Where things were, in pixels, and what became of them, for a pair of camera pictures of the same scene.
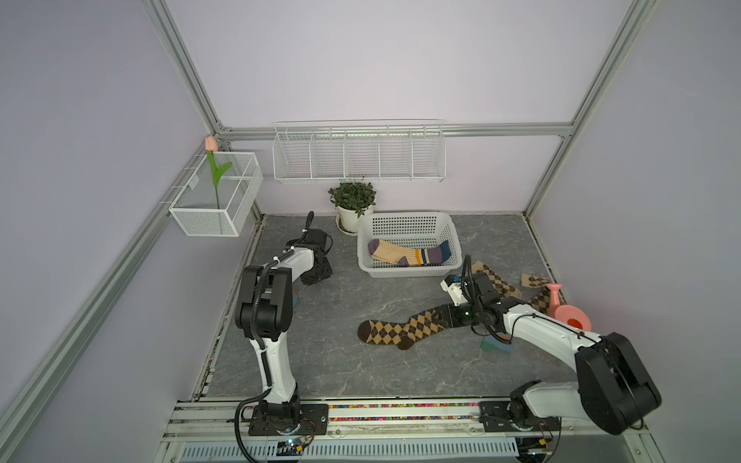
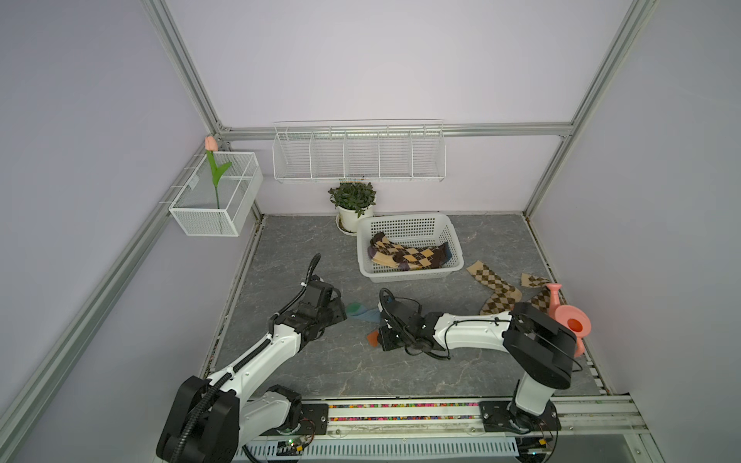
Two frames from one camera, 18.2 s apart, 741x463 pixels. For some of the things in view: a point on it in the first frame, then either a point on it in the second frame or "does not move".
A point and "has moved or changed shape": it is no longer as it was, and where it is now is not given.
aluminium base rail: x=447 y=422 does not move
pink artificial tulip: x=211 y=145 does not move
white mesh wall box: x=195 y=206 does not move
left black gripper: x=306 y=280 to x=338 y=311
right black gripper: x=452 y=320 to x=383 y=342
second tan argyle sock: x=541 y=300 does not move
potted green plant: x=352 y=200 does not move
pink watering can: x=566 y=313 does not move
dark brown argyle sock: x=404 y=335 has moved or changed shape
